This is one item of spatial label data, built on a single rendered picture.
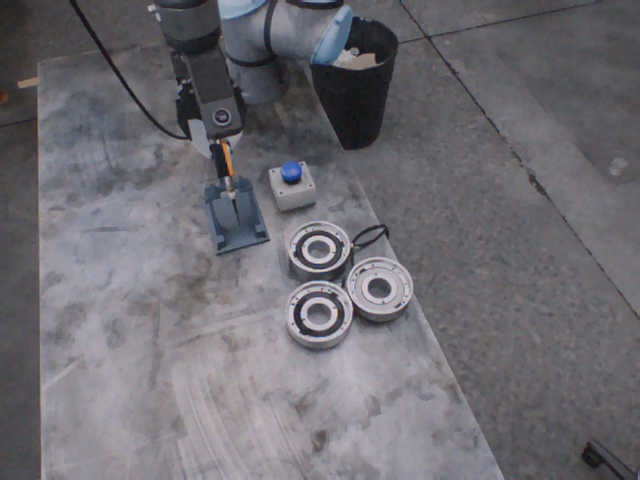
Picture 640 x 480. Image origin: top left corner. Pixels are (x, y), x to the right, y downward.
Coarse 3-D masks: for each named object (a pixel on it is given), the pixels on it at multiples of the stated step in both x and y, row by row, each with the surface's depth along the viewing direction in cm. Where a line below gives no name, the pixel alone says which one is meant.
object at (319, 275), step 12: (300, 228) 91; (312, 228) 92; (324, 228) 92; (336, 228) 91; (312, 240) 91; (324, 240) 91; (348, 240) 89; (348, 252) 88; (336, 264) 87; (312, 276) 87; (324, 276) 87
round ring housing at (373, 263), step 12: (360, 264) 87; (372, 264) 88; (384, 264) 88; (396, 264) 86; (348, 276) 85; (372, 276) 86; (384, 276) 86; (408, 276) 85; (348, 288) 84; (396, 288) 85; (408, 288) 85; (372, 300) 84; (384, 300) 84; (408, 300) 82; (360, 312) 83; (372, 312) 81; (384, 312) 81; (396, 312) 82
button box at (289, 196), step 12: (276, 168) 99; (276, 180) 97; (288, 180) 96; (300, 180) 97; (312, 180) 97; (276, 192) 96; (288, 192) 95; (300, 192) 95; (312, 192) 97; (288, 204) 97; (300, 204) 98
